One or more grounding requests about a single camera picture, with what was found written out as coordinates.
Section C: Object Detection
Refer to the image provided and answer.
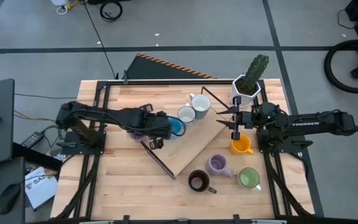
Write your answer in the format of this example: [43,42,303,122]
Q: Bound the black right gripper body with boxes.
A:
[231,96,255,141]

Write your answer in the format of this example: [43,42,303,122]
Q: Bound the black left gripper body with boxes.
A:
[138,104,173,150]

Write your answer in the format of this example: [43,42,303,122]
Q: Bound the light blue mug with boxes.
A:
[166,116,186,138]

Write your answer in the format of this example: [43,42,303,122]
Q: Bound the yellow mug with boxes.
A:
[229,133,254,156]

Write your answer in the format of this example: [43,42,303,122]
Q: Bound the grey-white mug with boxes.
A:
[190,93,211,120]

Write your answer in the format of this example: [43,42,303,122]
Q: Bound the blue white patterned mug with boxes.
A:
[177,105,196,125]

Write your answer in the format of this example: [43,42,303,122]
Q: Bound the lilac ribbed mug with handle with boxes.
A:
[205,153,233,179]

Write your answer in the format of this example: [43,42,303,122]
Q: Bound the green mug white handle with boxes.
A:
[236,167,262,192]

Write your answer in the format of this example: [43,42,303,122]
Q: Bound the dark teal glazed mug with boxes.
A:
[187,169,218,194]

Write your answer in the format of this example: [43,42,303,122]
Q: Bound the white hexagonal plant pot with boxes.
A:
[229,73,262,108]

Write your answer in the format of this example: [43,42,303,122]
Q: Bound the wooden shelf rack black legs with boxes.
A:
[140,86,231,180]

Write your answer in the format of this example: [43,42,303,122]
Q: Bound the green cactus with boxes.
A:
[240,54,270,94]

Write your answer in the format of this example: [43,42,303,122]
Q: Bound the black mat orange striped edge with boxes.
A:
[125,53,219,80]

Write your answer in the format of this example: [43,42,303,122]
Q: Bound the black power adapter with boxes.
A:
[21,131,45,149]

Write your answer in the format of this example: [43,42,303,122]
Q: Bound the white paper booklet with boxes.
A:
[24,167,59,212]

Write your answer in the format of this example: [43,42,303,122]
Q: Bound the dark grey desk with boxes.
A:
[0,157,26,224]

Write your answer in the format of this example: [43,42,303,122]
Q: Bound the black computer mouse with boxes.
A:
[0,183,22,215]

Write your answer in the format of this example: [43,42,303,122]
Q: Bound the lilac ribbed handleless cup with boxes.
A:
[128,132,150,143]

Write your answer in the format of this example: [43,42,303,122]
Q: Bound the black vacuum hose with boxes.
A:
[323,39,358,94]

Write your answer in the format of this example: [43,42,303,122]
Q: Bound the long black floor cable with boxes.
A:
[81,0,119,80]

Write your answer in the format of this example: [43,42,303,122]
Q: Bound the thin black floor cable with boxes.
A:
[14,92,78,101]

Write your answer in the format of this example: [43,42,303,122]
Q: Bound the coiled black cable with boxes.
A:
[99,1,124,22]

